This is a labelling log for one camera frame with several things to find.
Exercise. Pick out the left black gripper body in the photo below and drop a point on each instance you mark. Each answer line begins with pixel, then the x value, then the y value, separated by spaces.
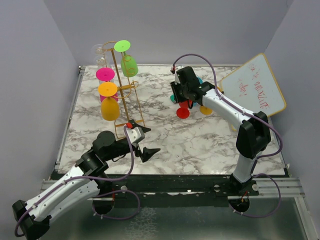
pixel 122 149

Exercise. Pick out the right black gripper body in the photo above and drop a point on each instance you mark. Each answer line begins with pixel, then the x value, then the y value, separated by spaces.
pixel 180 92

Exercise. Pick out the red wine glass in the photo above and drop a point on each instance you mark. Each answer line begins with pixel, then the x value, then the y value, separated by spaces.
pixel 183 110

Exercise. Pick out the orange wine glass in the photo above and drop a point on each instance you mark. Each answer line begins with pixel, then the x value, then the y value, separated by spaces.
pixel 206 110
pixel 109 106

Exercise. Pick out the gold wire glass rack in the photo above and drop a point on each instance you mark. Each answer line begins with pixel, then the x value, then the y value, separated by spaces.
pixel 127 92

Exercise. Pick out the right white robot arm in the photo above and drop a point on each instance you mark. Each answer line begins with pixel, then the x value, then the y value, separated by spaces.
pixel 253 135

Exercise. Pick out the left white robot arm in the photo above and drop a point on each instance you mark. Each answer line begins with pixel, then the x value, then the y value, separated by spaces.
pixel 86 179

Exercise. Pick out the green wine glass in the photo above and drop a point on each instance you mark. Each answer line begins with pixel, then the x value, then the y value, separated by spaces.
pixel 128 63

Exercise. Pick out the pink wine glass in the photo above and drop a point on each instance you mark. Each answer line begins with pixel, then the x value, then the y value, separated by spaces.
pixel 105 74

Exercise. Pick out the clear wine glass lower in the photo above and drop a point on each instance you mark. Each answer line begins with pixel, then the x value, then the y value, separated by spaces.
pixel 101 61

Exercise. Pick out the clear wine glass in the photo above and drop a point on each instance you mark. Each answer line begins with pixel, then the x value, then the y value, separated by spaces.
pixel 101 61
pixel 98 49

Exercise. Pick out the clear wine glass upper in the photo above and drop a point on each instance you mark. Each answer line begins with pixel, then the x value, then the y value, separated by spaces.
pixel 98 49

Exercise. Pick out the yellow framed whiteboard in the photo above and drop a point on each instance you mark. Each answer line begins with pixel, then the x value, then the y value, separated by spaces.
pixel 254 87

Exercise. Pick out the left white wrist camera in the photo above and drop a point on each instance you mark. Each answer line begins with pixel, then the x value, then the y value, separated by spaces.
pixel 134 133

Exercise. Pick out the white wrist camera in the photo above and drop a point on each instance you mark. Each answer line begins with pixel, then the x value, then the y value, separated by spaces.
pixel 134 133
pixel 176 78

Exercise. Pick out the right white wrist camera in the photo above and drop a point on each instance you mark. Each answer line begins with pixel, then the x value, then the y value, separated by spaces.
pixel 176 78

